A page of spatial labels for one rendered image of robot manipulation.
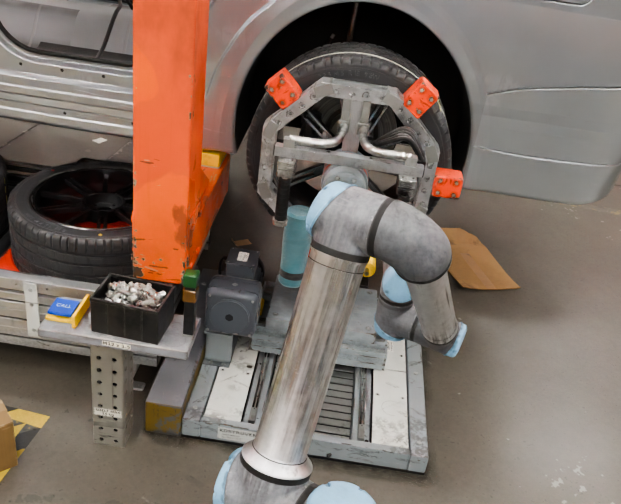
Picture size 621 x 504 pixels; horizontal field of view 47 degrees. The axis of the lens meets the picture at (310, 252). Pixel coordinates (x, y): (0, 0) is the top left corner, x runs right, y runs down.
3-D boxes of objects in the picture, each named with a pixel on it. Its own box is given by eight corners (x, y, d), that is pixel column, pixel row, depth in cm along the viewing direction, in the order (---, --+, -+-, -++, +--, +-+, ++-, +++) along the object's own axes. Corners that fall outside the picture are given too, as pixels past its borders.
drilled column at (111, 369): (133, 426, 236) (133, 322, 215) (124, 448, 227) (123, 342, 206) (103, 421, 236) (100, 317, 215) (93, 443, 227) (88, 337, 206)
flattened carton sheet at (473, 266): (472, 233, 386) (473, 227, 385) (519, 290, 340) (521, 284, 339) (420, 233, 378) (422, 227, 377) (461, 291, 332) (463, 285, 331)
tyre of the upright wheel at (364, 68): (218, 125, 252) (341, 252, 273) (203, 150, 232) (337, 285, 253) (362, -4, 227) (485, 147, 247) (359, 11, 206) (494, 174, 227)
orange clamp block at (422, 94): (416, 111, 218) (438, 90, 215) (417, 120, 212) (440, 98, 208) (400, 96, 216) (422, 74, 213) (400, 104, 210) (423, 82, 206)
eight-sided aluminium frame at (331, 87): (415, 251, 241) (450, 94, 214) (415, 261, 235) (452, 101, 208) (255, 226, 242) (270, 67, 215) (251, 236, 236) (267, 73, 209)
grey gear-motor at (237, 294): (267, 309, 288) (276, 233, 270) (250, 377, 251) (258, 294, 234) (223, 302, 288) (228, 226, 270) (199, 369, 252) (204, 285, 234)
